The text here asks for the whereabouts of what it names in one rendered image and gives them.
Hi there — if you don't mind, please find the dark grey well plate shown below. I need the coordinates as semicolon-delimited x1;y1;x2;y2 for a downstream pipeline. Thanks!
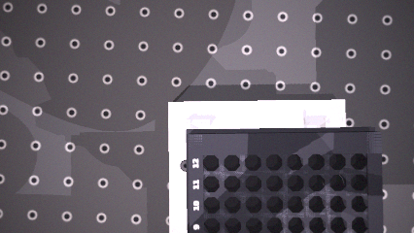
186;127;384;233

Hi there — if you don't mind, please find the white plate holder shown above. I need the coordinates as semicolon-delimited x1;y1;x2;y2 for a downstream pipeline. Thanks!
168;100;346;233

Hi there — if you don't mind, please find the black perforated breadboard plate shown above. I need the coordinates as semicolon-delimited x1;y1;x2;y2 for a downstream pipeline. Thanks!
0;0;414;233

